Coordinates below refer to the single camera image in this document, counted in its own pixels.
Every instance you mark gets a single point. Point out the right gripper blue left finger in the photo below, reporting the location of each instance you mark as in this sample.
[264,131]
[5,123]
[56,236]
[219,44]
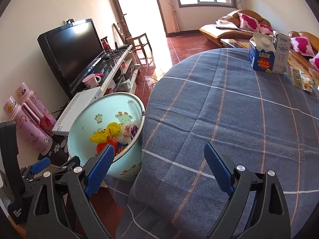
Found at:
[84,181]

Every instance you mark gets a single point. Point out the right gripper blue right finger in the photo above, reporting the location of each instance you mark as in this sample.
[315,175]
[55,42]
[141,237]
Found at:
[233,180]

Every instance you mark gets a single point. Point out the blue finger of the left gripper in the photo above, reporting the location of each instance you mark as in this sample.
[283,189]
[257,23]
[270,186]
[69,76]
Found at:
[40,166]

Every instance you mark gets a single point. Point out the red plastic bag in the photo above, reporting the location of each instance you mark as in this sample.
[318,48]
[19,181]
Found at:
[107,145]

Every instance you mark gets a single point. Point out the yellow plastic bag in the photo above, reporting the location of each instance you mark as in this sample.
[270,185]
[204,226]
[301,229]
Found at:
[111,131]

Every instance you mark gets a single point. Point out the white plastic bag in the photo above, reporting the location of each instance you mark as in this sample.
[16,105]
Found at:
[125,134]

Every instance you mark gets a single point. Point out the crushed blue Look milk carton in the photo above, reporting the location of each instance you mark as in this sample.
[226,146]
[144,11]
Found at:
[120,147]

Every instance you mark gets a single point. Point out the purple plastic wrapper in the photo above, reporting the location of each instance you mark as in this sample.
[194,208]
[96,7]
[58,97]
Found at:
[134,131]

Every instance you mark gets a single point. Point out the light blue cartoon trash bin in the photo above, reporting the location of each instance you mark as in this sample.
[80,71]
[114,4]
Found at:
[116,119]

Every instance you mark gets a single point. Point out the pink thermos front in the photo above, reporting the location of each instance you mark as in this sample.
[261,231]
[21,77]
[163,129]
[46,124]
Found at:
[28,125]

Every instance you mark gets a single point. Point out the pink thermos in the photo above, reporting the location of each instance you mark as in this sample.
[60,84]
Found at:
[28,125]
[44,119]

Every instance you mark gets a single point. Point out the white set-top box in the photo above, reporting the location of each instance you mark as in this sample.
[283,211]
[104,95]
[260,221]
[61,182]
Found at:
[78,103]

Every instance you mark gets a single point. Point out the blue plaid tablecloth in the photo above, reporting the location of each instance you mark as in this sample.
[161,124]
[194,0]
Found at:
[261,120]

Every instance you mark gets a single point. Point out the pink thermos rear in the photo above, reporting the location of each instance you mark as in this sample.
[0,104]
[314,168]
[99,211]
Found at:
[44,119]

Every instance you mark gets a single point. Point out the pink mug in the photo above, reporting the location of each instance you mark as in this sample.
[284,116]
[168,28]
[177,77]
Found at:
[92,80]

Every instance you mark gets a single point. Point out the white TV stand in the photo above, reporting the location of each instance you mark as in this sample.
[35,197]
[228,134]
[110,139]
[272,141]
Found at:
[120,71]

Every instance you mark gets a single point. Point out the orange white snack packet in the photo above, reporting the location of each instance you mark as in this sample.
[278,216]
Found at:
[307,83]

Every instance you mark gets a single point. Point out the clear snack packet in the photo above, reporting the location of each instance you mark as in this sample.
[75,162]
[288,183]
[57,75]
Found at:
[295,76]

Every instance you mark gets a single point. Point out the black flat screen television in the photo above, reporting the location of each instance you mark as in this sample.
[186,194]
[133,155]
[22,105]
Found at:
[71,51]

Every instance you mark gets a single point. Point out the upright blue Look milk carton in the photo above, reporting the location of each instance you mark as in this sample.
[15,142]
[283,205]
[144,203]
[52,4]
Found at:
[261,53]

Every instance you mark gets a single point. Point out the wooden glass coffee table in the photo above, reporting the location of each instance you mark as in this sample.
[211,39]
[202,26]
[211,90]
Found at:
[235,43]

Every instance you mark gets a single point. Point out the pink flower pillow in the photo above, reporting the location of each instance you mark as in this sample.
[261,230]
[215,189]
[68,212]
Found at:
[302,46]
[248,23]
[315,61]
[265,30]

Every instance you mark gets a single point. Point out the tall white milk carton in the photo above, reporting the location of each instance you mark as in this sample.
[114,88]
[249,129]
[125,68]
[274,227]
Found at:
[282,45]

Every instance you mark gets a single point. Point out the wooden chair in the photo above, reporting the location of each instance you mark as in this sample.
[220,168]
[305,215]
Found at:
[139,43]

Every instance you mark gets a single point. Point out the brown leather sofa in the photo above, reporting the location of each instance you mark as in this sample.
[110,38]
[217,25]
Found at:
[228,27]

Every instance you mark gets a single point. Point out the open brown door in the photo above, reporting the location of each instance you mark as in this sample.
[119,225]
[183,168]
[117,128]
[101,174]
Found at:
[121,2]

